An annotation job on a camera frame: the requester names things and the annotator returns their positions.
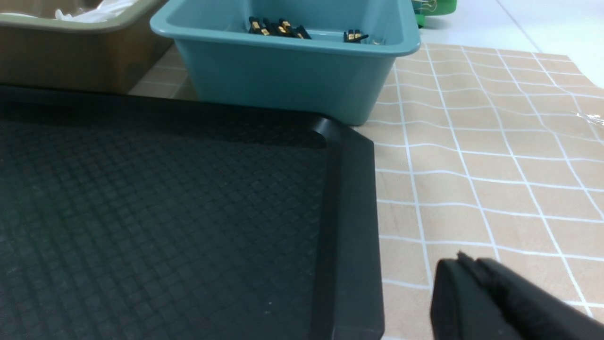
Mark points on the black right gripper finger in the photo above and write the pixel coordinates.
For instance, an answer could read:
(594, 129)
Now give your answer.
(481, 299)

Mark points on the checkered beige tablecloth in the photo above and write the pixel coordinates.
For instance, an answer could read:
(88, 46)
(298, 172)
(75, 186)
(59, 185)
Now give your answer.
(494, 153)

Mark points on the olive plastic bin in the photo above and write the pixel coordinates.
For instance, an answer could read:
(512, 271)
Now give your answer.
(37, 49)

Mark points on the black plastic serving tray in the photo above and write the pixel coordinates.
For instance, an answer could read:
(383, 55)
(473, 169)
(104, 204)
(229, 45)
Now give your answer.
(138, 218)

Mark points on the black chopsticks bundle in bin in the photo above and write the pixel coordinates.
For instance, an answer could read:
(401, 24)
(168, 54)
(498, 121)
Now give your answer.
(284, 28)

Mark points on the teal plastic bin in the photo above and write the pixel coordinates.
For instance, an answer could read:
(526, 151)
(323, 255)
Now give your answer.
(227, 65)

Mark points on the green cloth backdrop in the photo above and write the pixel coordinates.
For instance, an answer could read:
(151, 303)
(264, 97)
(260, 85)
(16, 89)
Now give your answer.
(432, 8)

